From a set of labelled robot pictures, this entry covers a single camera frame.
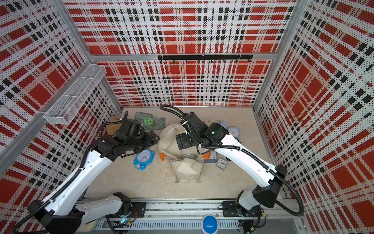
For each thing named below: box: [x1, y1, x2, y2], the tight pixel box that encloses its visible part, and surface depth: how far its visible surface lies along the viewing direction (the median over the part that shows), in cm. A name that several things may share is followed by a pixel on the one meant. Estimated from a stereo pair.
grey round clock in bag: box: [182, 153, 196, 160], surface depth 90 cm
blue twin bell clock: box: [133, 148, 156, 171], surface depth 92 cm
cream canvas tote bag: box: [155, 123, 211, 184], surface depth 82 cm
